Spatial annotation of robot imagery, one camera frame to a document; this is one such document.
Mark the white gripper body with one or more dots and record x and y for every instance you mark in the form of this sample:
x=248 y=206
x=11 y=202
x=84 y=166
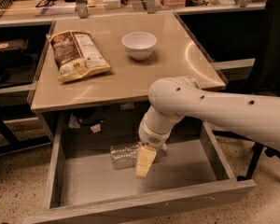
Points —
x=151 y=137

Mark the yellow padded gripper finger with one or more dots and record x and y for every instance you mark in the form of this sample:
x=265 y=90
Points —
x=145 y=157

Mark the black office chair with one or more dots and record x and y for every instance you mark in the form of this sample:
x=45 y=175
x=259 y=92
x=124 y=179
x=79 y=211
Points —
x=265 y=73

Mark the clear plastic water bottle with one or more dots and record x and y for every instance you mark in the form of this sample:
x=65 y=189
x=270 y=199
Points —
x=124 y=156

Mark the white ceramic bowl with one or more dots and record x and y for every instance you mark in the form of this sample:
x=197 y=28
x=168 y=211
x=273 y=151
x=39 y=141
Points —
x=139 y=45

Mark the brown yellow chip bag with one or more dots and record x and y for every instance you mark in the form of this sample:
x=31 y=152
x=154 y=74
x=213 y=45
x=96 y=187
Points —
x=76 y=55

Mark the open grey wooden drawer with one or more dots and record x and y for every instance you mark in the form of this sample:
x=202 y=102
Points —
x=85 y=188

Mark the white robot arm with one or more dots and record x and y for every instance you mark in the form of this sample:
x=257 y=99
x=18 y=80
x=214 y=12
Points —
x=253 y=117

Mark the grey cabinet with counter top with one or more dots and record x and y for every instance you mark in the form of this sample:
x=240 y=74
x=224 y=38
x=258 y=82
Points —
x=176 y=54

